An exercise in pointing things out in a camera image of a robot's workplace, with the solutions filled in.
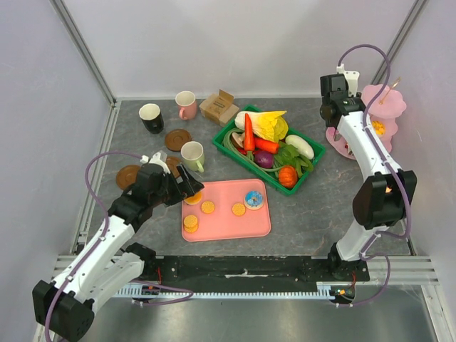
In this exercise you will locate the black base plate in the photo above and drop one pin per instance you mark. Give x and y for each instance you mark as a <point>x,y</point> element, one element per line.
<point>250,274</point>

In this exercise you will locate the biscuits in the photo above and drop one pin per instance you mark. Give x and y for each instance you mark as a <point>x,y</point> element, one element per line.
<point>191,223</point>

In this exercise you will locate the cardboard box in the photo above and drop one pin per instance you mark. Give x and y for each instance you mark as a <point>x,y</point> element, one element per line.
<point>219,108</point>

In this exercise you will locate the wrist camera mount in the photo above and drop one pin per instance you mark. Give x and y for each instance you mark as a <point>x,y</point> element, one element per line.
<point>352,78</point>
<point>156,160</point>

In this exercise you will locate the green long beans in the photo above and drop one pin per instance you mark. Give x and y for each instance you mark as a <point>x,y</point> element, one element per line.
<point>249,158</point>

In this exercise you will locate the black mug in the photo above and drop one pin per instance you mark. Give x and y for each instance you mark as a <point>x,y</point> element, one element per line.
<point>151,117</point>

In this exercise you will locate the small orange pumpkin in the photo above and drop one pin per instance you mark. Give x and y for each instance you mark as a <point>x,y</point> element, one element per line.
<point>288,176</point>

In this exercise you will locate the blue sprinkled donut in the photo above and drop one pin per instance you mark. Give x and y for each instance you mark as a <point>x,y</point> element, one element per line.
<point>254,200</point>

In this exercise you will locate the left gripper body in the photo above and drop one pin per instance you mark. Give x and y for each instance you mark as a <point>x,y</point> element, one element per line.
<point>175,192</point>

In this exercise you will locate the yellow glazed donut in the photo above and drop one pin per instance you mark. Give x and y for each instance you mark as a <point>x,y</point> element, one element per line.
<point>379,128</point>

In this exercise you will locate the mushroom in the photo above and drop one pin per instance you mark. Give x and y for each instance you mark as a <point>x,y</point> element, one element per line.
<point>238,140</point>

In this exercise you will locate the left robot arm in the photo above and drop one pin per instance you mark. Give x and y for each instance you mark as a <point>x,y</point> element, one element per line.
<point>67,305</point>

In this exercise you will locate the lying carrot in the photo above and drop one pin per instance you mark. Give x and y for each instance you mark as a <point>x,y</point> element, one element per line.
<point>266,145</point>

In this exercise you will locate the green vegetable crate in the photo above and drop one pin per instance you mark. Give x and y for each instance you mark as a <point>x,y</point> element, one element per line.
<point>272,178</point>

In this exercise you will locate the white radish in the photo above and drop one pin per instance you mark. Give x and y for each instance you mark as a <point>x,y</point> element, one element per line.
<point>301,145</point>

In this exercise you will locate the upright carrot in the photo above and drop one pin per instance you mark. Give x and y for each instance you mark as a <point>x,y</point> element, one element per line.
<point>249,144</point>

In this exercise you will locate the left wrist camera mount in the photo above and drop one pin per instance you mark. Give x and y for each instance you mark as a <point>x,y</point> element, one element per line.
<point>156,160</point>

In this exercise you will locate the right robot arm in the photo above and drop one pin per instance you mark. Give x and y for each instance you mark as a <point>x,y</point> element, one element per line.
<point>387,191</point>

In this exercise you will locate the pink three-tier cake stand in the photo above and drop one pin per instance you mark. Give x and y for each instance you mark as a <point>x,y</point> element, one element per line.
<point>386,109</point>

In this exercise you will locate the green leafy vegetable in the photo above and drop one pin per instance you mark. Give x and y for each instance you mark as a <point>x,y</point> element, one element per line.
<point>288,155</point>

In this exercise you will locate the purple onion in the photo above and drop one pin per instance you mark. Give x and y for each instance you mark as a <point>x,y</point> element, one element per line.
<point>264,159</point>

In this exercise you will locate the green mug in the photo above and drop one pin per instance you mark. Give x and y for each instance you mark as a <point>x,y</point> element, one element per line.
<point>192,153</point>

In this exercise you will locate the white cable duct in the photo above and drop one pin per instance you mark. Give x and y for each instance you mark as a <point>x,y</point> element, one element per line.
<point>140,291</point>

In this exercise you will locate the pink mug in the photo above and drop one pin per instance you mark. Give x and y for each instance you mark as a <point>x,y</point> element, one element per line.
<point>187,104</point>

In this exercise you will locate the pink serving tray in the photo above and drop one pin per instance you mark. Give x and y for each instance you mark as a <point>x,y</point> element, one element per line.
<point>222,223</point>

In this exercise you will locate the brown saucer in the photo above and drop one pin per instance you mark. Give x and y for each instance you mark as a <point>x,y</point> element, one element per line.
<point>175,139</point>
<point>173,163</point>
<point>126,176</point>

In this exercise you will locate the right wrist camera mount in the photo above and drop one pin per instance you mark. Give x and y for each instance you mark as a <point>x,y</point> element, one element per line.
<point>352,78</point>

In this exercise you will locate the round biscuit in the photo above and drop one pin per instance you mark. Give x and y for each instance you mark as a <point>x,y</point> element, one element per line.
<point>208,207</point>
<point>238,209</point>

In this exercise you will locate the napa cabbage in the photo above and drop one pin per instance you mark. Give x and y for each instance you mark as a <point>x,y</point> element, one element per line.
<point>269,125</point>

